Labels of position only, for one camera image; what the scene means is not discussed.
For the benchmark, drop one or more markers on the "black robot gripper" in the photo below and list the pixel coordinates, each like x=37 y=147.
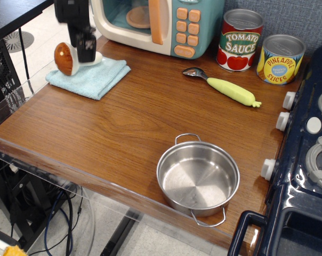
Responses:
x=76 y=15

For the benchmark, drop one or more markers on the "plush mushroom toy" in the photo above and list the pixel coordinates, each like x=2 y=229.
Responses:
x=66 y=59

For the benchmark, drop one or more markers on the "light blue folded cloth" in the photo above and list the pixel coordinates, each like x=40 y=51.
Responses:
x=91 y=81

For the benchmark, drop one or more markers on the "black desk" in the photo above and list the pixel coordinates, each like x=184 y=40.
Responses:
x=15 y=14

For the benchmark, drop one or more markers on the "black computer tower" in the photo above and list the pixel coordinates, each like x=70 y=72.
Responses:
x=9 y=80

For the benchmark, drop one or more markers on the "toy microwave oven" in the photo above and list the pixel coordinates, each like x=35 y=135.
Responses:
x=182 y=29

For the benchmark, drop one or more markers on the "clear acrylic guard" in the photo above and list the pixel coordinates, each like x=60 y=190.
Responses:
x=112 y=146

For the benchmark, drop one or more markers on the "tomato sauce can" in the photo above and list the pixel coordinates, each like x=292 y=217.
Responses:
x=240 y=35

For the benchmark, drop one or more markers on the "stainless steel pot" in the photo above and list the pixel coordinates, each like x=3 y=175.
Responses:
x=198 y=179

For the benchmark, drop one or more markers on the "pineapple slices can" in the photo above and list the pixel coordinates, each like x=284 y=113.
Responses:
x=280 y=58

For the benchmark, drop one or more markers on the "dark blue toy stove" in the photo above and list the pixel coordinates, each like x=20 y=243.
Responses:
x=292 y=223

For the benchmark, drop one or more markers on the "spoon with green handle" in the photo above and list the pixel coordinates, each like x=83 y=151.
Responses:
x=229 y=89

